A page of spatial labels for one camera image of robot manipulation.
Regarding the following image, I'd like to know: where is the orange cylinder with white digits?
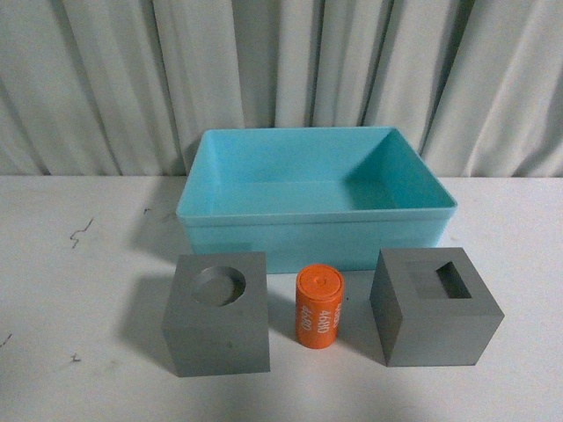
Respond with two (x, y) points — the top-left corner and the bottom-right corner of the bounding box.
(296, 264), (345, 349)

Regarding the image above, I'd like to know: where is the gray cube with round hole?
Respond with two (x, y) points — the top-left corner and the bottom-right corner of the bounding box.
(162, 252), (270, 377)

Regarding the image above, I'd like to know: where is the gray cube with rectangular hole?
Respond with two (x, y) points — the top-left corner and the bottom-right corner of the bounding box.
(369, 247), (504, 367)

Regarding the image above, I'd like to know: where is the light blue plastic box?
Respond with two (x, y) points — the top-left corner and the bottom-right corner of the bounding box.
(177, 127), (457, 273)

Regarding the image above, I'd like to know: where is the white pleated curtain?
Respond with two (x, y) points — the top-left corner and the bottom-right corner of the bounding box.
(1, 1), (562, 177)

